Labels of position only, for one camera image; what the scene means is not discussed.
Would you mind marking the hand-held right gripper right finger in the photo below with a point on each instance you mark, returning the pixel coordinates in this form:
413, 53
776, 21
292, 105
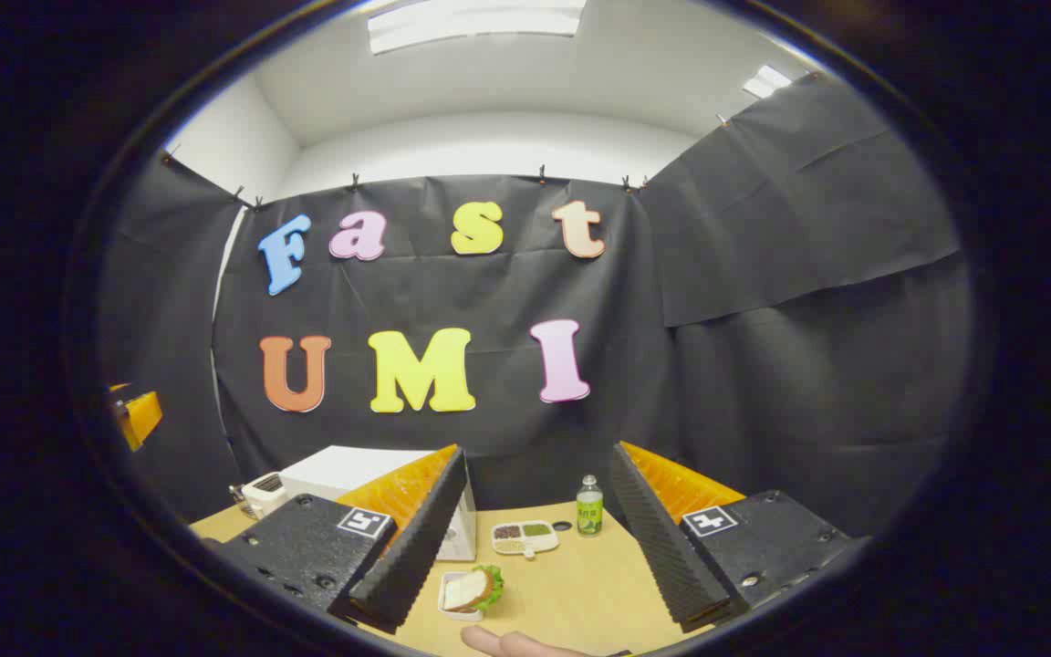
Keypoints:
658, 538

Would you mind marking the white toaster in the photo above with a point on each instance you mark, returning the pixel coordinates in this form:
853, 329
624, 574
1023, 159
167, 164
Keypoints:
263, 497

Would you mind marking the large ceiling light panel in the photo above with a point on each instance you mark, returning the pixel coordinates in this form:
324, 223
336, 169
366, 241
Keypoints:
475, 23

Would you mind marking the black backdrop cloth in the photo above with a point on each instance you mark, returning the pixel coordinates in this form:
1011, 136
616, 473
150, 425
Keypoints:
489, 292

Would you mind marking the white divided grain dish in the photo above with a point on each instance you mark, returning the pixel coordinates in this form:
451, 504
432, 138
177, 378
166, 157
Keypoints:
525, 538

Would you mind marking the white microwave oven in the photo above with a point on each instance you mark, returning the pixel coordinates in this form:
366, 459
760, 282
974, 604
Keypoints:
343, 467

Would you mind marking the green drink bottle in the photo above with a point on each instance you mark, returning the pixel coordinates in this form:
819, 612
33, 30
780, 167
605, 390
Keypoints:
589, 516

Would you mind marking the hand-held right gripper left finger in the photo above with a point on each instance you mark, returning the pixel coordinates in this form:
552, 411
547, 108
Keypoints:
416, 538

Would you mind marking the lettuce sandwich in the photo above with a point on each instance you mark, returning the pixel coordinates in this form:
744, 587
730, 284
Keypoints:
469, 589

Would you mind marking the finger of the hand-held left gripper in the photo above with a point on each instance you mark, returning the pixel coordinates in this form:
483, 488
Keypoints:
140, 418

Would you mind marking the small ceiling light panel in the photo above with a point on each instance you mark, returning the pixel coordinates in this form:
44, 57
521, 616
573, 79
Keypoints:
765, 82

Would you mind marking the small white rectangular dish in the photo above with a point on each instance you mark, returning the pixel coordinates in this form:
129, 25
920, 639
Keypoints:
454, 614

